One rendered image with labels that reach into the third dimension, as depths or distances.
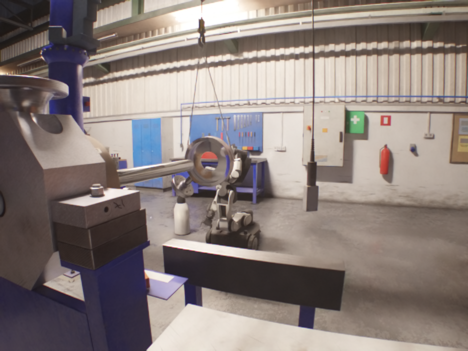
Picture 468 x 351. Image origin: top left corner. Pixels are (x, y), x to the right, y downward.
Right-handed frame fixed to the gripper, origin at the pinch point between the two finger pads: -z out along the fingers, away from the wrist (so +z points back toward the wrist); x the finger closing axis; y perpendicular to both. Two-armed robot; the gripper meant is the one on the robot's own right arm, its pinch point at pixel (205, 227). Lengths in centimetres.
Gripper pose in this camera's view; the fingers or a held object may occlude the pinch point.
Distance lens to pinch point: 292.5
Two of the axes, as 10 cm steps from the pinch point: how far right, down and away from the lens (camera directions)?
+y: 2.7, -2.3, -9.3
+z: 3.7, -8.7, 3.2
